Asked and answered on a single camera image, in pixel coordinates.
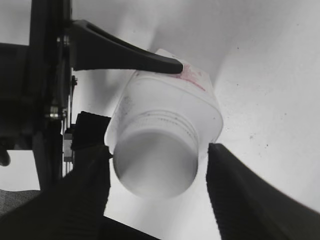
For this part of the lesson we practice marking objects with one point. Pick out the white bottle cap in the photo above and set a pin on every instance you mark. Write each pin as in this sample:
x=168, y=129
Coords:
x=155, y=164

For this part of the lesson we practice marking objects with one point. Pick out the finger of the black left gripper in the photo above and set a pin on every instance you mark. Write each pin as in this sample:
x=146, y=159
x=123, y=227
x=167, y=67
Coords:
x=94, y=49

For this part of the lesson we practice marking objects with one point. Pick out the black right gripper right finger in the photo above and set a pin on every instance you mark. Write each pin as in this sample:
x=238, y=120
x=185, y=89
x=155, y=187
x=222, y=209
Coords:
x=248, y=208

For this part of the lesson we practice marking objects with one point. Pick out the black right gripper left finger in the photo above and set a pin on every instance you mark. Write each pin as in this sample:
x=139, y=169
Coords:
x=73, y=209

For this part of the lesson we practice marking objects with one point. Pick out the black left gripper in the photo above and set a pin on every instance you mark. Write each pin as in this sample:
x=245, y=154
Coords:
x=36, y=93

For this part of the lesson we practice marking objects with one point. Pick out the white yili changqing bottle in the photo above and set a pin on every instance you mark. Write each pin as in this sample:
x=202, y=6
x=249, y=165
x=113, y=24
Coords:
x=183, y=104

